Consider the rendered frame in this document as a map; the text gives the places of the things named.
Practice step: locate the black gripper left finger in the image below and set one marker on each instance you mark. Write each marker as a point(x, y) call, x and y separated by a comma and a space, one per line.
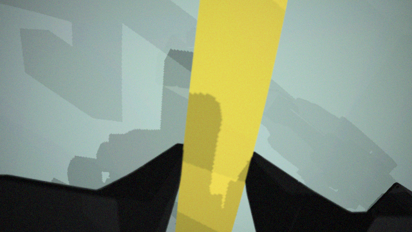
point(142, 201)

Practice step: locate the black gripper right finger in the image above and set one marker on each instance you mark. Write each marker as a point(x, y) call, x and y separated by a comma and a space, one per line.
point(280, 203)

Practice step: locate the yellow bar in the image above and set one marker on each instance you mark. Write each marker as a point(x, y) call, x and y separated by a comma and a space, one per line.
point(234, 53)

